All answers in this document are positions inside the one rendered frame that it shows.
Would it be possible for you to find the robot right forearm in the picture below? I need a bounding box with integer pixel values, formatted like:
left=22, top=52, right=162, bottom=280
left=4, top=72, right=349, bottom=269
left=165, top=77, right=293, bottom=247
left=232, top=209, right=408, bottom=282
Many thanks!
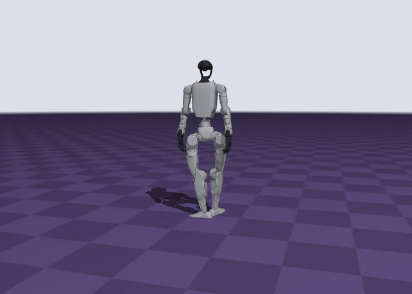
left=223, top=106, right=232, bottom=135

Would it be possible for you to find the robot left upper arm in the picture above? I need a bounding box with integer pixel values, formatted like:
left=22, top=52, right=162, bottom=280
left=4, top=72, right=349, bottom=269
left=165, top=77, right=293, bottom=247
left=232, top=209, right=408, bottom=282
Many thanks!
left=182, top=85, right=192, bottom=115

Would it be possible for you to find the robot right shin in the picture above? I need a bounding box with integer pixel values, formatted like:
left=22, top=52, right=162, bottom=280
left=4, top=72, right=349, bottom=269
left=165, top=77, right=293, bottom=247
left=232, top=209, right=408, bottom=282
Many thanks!
left=211, top=170, right=223, bottom=210

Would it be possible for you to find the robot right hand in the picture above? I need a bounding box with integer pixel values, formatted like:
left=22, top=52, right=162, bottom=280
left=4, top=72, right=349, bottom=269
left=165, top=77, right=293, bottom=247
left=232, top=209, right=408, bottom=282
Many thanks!
left=222, top=129, right=232, bottom=154

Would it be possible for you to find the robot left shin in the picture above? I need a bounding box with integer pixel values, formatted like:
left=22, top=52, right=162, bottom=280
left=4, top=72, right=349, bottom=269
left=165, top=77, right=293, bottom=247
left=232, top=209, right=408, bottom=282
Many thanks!
left=193, top=172, right=207, bottom=214

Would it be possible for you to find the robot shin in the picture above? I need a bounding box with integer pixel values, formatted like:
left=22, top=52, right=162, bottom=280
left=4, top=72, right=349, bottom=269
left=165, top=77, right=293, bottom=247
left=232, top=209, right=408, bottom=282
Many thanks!
left=211, top=170, right=223, bottom=210
left=193, top=172, right=207, bottom=214

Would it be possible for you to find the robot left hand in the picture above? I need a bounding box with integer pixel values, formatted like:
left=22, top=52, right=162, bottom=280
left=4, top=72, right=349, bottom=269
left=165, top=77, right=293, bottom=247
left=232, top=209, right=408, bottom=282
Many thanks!
left=178, top=129, right=186, bottom=152

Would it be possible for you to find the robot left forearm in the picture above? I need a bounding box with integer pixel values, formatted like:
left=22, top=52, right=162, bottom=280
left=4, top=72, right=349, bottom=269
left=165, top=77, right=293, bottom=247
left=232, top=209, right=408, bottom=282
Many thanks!
left=178, top=108, right=188, bottom=134

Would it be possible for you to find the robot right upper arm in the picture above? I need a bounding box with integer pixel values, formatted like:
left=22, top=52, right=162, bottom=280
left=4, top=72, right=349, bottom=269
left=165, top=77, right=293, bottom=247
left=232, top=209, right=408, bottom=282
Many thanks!
left=215, top=84, right=228, bottom=115

